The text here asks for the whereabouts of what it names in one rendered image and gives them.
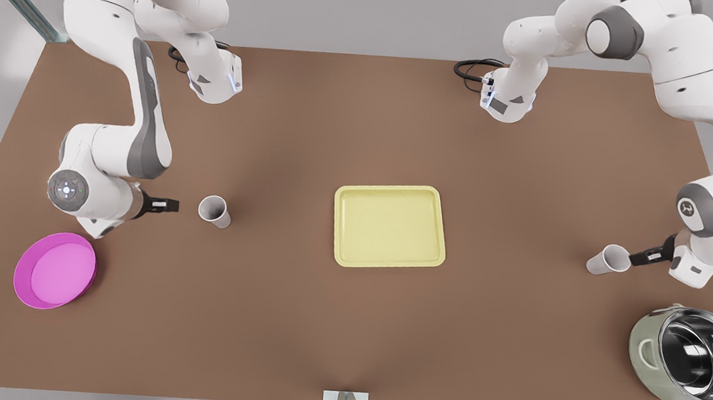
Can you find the yellow rectangular tray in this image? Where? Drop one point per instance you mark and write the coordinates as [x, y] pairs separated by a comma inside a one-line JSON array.
[[389, 226]]

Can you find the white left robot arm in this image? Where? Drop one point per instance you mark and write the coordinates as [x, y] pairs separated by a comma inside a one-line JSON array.
[[708, 94]]

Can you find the pink round bowl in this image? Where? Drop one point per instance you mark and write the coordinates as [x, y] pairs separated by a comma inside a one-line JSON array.
[[55, 270]]

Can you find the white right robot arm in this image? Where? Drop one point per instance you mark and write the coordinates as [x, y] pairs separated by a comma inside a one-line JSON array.
[[145, 139]]

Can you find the pale green steel pot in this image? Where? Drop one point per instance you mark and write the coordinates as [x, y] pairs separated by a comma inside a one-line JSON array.
[[691, 356]]

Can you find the white IKEA cup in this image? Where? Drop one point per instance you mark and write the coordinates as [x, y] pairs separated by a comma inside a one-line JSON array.
[[214, 210], [608, 259]]

